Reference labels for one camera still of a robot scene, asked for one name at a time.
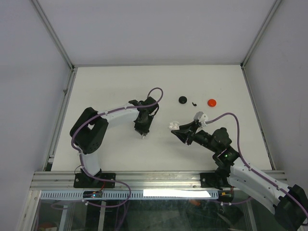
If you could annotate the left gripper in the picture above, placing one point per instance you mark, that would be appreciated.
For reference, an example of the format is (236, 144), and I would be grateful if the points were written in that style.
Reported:
(144, 130)

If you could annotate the aluminium mounting rail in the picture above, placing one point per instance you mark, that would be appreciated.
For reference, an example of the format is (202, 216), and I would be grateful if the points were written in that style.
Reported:
(137, 180)

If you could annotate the aluminium frame post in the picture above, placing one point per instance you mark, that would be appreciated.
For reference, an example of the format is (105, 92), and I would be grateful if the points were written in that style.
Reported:
(271, 13)
(50, 30)

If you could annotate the white earbud charging case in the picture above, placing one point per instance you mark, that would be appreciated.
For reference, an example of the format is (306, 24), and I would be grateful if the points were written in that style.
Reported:
(174, 125)

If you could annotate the black earbud charging case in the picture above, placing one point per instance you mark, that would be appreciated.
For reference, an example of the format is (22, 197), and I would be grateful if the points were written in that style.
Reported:
(182, 100)

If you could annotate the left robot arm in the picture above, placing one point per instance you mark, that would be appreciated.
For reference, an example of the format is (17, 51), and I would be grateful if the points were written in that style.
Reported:
(88, 132)

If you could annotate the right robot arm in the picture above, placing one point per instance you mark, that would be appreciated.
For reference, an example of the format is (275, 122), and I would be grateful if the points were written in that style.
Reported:
(288, 204)

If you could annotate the right aluminium frame post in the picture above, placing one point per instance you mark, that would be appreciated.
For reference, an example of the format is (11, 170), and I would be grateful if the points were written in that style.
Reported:
(271, 13)

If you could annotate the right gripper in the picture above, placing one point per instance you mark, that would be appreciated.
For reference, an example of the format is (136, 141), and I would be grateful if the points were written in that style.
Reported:
(185, 132)

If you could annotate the slotted cable duct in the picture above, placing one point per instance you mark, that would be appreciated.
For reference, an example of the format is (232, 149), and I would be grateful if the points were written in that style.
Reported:
(147, 194)

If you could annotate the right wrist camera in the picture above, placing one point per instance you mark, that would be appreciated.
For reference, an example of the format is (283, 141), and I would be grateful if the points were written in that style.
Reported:
(201, 119)

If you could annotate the red earbud charging case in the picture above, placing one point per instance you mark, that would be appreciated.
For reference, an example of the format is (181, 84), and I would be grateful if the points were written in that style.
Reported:
(212, 102)

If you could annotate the left aluminium frame post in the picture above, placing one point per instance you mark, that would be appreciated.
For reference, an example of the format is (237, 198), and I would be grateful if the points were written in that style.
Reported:
(50, 30)

